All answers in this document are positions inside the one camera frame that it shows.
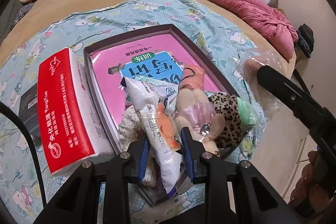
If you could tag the purple tray with pink book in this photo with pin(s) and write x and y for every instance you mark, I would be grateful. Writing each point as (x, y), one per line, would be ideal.
(155, 55)

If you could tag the leopard print scrunchie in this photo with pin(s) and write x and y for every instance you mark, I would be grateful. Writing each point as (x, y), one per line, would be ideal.
(232, 132)

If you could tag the round tan bed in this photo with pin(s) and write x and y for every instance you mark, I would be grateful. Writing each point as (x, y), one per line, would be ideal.
(46, 12)

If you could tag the white snack packet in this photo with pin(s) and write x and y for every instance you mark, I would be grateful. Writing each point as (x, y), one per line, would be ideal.
(151, 103)

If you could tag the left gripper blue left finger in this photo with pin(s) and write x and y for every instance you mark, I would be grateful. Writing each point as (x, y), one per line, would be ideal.
(143, 159)

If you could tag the white floral scrunchie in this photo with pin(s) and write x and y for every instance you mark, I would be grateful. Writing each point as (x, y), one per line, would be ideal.
(129, 130)

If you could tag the black cardboard box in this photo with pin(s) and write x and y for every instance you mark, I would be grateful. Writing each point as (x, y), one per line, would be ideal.
(28, 111)

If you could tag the dark clothes pile on chair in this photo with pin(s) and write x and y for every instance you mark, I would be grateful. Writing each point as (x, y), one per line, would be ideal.
(305, 40)

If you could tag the green egg sponge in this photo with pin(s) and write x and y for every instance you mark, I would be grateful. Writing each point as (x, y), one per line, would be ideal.
(247, 113)

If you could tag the person's right hand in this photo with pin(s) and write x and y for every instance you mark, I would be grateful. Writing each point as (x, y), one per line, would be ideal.
(310, 199)

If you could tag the red white tissue pack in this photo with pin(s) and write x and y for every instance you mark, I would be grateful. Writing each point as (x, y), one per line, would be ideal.
(70, 129)

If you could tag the dark floral pillow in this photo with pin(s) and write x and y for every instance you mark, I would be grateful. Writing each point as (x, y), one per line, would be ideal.
(21, 13)

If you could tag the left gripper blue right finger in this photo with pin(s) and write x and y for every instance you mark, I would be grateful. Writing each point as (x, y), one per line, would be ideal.
(192, 151)

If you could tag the pink coral cloth item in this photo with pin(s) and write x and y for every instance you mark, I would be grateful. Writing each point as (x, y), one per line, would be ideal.
(192, 78)

